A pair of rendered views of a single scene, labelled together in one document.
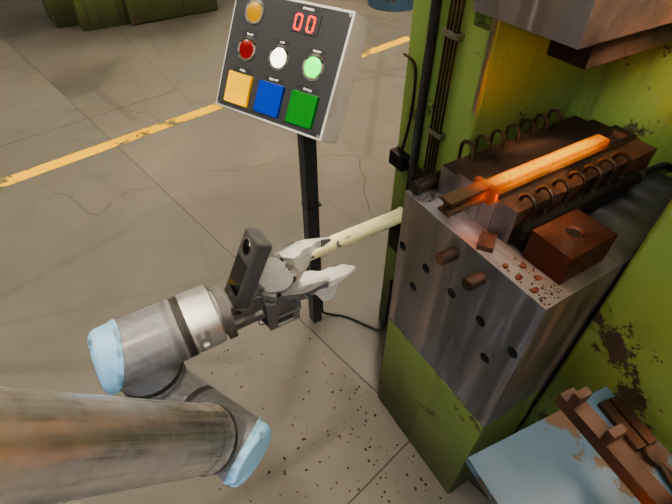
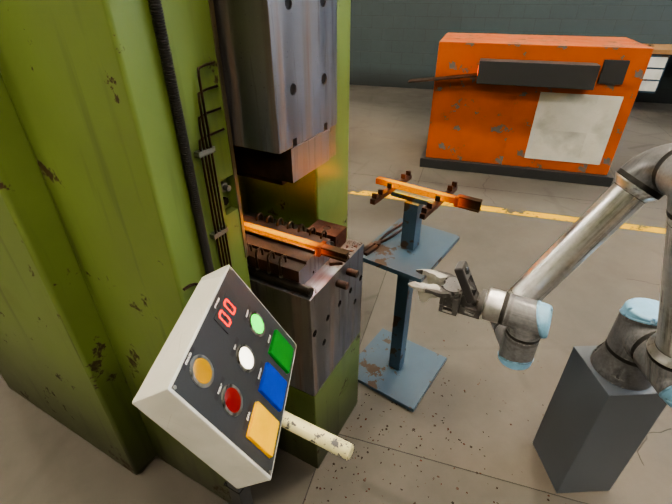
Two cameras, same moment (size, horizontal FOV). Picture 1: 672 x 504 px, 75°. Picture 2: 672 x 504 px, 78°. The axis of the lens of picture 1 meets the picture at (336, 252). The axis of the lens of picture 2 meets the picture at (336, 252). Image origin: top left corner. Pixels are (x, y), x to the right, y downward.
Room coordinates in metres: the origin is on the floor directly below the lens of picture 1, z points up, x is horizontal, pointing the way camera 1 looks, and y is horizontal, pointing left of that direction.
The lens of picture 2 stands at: (1.20, 0.73, 1.72)
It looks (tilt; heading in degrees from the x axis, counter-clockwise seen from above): 33 degrees down; 240
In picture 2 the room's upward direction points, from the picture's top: straight up
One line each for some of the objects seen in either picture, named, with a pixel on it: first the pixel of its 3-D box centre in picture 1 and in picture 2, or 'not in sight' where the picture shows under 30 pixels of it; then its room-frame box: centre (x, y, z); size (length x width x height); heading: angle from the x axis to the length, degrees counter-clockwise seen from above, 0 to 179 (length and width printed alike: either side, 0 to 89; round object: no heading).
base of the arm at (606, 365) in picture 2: not in sight; (626, 357); (-0.15, 0.38, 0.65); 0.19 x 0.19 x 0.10
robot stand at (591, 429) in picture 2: not in sight; (592, 421); (-0.15, 0.38, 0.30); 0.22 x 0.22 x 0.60; 62
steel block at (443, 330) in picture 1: (531, 268); (276, 295); (0.76, -0.49, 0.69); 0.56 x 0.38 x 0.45; 121
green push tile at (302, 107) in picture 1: (302, 109); (280, 351); (0.97, 0.08, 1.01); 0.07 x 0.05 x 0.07; 56
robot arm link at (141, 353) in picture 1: (142, 345); (526, 315); (0.34, 0.26, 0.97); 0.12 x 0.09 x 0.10; 121
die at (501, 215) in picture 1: (546, 168); (263, 245); (0.80, -0.45, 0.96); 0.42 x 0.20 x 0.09; 121
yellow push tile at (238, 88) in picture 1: (239, 89); (261, 429); (1.08, 0.24, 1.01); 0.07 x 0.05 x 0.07; 56
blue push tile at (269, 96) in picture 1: (269, 99); (271, 387); (1.03, 0.16, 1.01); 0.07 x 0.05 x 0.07; 56
